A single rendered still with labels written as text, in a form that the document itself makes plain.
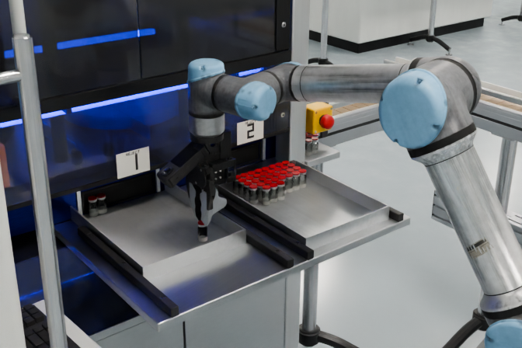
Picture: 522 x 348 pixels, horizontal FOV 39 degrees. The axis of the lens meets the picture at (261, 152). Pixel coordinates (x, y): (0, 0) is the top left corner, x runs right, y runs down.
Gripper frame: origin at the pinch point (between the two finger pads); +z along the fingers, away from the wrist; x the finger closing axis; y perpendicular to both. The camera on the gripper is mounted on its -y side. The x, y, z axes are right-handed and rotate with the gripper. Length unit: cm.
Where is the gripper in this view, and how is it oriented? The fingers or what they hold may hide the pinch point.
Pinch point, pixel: (200, 219)
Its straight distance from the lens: 163.3
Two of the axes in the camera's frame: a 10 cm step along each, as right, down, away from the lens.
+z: -0.1, 9.2, 3.9
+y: 7.9, -2.3, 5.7
